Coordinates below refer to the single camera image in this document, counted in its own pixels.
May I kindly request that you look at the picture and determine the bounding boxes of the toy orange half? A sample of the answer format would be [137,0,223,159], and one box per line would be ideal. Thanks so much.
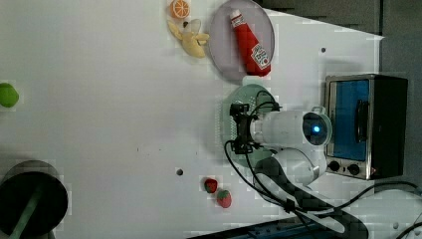
[169,0,190,19]

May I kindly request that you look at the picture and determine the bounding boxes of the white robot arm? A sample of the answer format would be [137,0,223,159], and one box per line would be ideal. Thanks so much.
[224,104,370,239]

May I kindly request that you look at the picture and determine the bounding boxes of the large red toy strawberry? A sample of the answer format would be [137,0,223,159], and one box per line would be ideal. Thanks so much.
[217,190,232,208]

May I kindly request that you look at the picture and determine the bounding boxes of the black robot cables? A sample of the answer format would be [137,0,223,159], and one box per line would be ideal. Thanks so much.
[223,90,422,239]

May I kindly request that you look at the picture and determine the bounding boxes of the green toy lime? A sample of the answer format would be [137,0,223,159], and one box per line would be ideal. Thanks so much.
[0,83,20,108]

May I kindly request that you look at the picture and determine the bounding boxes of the black toaster oven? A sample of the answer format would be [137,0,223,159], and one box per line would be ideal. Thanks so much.
[324,74,408,180]

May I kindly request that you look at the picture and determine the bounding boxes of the small red toy strawberry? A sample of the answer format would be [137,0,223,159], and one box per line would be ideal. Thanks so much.
[204,178,218,193]

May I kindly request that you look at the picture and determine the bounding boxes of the mint green oval strainer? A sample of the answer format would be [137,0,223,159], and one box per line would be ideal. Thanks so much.
[219,77,281,167]

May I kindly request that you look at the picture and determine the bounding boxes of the grey oval plate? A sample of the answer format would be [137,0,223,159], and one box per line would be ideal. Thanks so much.
[209,0,275,81]

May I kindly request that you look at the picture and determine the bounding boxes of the green slotted spatula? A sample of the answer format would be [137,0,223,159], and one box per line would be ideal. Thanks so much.
[8,185,43,239]

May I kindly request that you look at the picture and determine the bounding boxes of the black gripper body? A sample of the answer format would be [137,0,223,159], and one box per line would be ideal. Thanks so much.
[229,104,255,154]

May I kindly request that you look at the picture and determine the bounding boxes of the red ketchup bottle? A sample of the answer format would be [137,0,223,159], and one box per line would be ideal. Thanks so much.
[230,9,271,77]

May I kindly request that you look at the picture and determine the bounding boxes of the black utensil cup with spatula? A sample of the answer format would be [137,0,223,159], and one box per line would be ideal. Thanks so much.
[1,160,70,239]

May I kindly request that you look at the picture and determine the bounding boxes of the peeled toy banana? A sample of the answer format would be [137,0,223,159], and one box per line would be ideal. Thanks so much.
[167,19,210,59]

